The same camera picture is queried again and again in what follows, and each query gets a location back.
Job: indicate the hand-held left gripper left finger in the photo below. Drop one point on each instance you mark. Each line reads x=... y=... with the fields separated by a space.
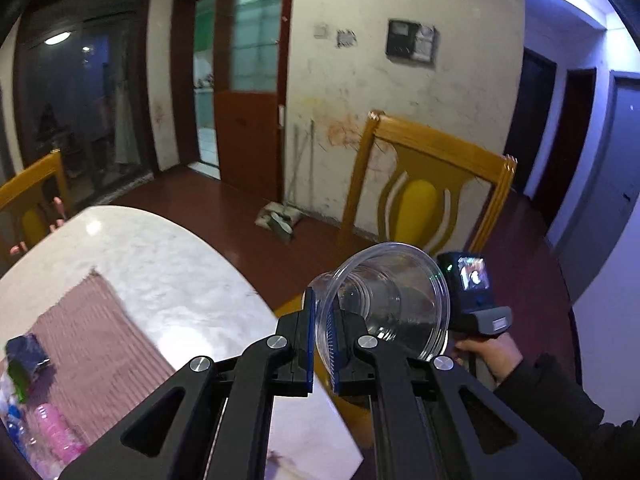
x=310 y=340

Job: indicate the dark wooden door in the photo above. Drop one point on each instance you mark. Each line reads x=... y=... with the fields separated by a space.
x=530 y=120
x=570 y=150

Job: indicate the grey door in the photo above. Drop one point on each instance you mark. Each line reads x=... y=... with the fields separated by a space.
x=610 y=185

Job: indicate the pink woven table mat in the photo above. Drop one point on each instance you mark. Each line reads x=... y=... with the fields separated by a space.
x=100 y=350

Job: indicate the wall light switch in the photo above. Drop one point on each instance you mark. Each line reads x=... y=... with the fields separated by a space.
x=320 y=31

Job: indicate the person's right forearm dark sleeve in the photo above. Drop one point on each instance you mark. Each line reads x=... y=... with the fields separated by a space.
x=550 y=400

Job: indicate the person's right hand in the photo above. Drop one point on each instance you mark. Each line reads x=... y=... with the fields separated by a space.
x=492 y=355

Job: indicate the pink plastic bottle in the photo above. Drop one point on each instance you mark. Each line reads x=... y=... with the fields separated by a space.
x=52 y=430

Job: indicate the dark framed sliding glass door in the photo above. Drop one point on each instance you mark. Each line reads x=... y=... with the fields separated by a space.
x=85 y=85

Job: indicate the clear plastic bag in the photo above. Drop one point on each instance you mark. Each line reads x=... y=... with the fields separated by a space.
x=12 y=420

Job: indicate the wooden chair yellow cushion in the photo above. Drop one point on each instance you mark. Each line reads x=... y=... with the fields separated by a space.
x=425 y=195
x=30 y=182

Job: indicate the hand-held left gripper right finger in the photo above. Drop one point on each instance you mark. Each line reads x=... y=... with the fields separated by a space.
x=336 y=360

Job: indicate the dark blue packet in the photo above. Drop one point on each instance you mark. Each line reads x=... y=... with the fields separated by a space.
x=27 y=352

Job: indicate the wall intercom panel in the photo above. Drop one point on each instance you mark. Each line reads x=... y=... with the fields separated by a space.
x=412 y=40

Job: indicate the clear plastic cup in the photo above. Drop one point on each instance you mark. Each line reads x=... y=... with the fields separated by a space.
x=395 y=300

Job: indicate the brown door with glass panes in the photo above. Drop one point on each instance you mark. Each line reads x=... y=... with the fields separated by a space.
x=245 y=125

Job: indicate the green packet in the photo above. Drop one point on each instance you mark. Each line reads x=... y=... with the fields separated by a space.
x=17 y=382

